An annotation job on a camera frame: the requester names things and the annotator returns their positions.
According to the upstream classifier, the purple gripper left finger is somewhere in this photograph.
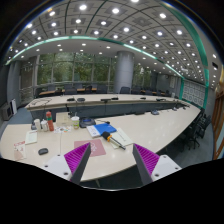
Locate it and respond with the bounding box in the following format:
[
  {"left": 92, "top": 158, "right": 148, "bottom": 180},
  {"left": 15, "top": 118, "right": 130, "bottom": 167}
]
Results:
[{"left": 64, "top": 143, "right": 91, "bottom": 184}]

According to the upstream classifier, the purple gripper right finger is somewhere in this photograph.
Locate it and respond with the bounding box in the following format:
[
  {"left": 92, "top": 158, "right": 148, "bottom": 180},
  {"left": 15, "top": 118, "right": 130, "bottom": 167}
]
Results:
[{"left": 133, "top": 144, "right": 160, "bottom": 185}]

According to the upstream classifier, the beige cardboard box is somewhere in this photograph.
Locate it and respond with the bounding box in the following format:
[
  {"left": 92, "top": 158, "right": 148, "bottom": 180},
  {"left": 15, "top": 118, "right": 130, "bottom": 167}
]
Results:
[{"left": 56, "top": 112, "right": 72, "bottom": 127}]

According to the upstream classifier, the grey round pillar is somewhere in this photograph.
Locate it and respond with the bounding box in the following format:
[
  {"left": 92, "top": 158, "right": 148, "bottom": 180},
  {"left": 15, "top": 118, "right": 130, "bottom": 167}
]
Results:
[{"left": 113, "top": 51, "right": 134, "bottom": 93}]

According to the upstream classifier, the white paper cup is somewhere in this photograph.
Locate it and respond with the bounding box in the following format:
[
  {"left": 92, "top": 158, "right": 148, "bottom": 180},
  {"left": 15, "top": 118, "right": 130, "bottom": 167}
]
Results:
[{"left": 71, "top": 116, "right": 80, "bottom": 129}]

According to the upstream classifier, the black computer mouse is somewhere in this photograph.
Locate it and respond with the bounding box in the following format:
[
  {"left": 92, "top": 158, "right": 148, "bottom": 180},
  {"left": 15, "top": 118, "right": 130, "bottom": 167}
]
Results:
[{"left": 38, "top": 148, "right": 49, "bottom": 155}]

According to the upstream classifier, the pink mouse pad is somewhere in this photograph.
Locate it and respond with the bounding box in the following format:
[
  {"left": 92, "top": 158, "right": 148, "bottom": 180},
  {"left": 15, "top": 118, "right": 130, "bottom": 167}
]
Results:
[{"left": 74, "top": 139, "right": 106, "bottom": 157}]

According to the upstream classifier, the black conference speakerphone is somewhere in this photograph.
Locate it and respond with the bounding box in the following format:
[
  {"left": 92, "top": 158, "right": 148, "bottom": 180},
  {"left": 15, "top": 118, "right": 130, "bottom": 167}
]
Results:
[{"left": 79, "top": 118, "right": 96, "bottom": 128}]

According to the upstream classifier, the blue notebook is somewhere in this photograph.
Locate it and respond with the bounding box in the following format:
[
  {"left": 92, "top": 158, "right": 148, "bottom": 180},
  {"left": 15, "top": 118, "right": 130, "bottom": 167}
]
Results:
[{"left": 91, "top": 123, "right": 117, "bottom": 137}]

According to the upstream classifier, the red orange bottle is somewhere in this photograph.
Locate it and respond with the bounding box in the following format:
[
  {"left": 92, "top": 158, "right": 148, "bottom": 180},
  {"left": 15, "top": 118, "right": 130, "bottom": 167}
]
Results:
[{"left": 46, "top": 111, "right": 54, "bottom": 131}]

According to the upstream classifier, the white small container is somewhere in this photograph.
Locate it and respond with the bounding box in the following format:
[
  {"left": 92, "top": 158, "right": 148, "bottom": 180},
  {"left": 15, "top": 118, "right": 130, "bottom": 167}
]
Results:
[{"left": 34, "top": 119, "right": 41, "bottom": 131}]

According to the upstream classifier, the white paper under tool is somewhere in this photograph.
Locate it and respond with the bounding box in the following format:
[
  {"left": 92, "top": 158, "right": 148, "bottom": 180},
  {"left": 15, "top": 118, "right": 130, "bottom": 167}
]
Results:
[{"left": 110, "top": 128, "right": 133, "bottom": 149}]

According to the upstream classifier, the yellow black handled tool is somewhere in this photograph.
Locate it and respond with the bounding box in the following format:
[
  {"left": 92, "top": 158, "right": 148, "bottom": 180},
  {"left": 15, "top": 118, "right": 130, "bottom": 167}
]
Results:
[{"left": 102, "top": 132, "right": 126, "bottom": 150}]

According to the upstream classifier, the red white leaflet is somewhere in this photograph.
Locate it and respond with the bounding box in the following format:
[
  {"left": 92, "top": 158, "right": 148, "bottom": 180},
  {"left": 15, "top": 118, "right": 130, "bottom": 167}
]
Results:
[{"left": 14, "top": 141, "right": 26, "bottom": 161}]

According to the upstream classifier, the white paper sheet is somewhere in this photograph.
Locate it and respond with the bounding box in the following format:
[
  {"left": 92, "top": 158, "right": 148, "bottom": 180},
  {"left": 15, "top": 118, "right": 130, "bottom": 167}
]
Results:
[{"left": 25, "top": 130, "right": 37, "bottom": 145}]

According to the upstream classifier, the black office chair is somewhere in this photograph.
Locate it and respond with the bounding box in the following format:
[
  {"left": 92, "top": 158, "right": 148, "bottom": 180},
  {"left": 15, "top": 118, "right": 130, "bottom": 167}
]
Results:
[{"left": 187, "top": 116, "right": 211, "bottom": 147}]

